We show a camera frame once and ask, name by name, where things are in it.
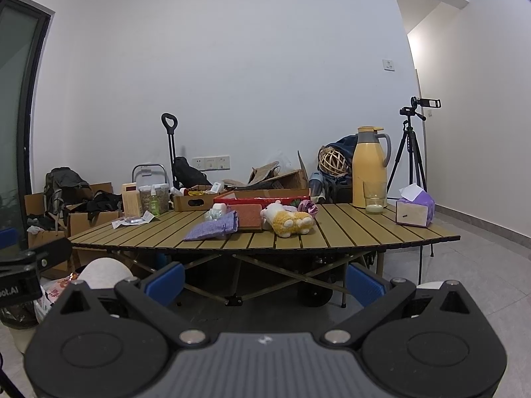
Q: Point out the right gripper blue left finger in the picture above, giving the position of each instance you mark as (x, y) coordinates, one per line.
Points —
(165, 284)

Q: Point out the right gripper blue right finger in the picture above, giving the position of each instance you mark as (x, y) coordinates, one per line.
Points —
(365, 286)

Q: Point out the purple knitted cloth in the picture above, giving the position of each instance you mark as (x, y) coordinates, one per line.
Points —
(225, 225)

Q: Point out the pink satin cloth bundle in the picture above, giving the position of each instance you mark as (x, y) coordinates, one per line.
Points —
(308, 206)

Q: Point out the yellow white plush toy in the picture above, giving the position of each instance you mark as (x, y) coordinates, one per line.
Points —
(285, 220)

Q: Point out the red brown sponge block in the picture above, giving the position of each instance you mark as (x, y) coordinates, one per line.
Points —
(249, 216)

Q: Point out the wooden slat folding table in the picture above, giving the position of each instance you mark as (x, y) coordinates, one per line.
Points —
(265, 262)

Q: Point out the crumpled white paper wrapper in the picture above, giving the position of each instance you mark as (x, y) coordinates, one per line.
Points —
(146, 218)

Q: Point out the green spray bottle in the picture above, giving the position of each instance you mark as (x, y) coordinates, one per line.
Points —
(153, 201)

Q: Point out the black backpack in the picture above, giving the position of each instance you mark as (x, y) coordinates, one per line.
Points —
(64, 187)

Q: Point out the small brown cardboard box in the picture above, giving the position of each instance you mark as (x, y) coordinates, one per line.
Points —
(196, 198)

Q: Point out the purple tissue box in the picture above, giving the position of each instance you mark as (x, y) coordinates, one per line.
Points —
(415, 207)

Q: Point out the clear drinking glass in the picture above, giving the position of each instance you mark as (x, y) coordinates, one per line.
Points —
(375, 196)

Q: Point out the glass jar of grains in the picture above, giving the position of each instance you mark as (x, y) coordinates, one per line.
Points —
(163, 197)

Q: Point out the light wooden box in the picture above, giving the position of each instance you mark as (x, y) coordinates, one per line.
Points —
(130, 197)

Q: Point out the dark blue bag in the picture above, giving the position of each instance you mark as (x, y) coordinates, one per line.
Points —
(333, 181)

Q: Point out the yellow thermos jug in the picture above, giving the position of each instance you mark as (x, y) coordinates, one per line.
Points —
(371, 157)

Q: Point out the woven rattan ball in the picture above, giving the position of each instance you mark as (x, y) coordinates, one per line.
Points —
(332, 162)

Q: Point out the red cardboard storage box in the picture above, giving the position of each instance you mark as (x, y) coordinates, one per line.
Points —
(263, 198)

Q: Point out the large open cardboard box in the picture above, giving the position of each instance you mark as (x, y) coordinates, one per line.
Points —
(278, 174)

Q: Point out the metal folding chair frame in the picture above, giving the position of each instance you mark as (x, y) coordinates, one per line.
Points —
(149, 174)

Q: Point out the white wall power strip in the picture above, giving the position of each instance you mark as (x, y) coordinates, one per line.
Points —
(211, 163)

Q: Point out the black camera tripod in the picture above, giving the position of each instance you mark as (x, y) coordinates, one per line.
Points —
(409, 143)

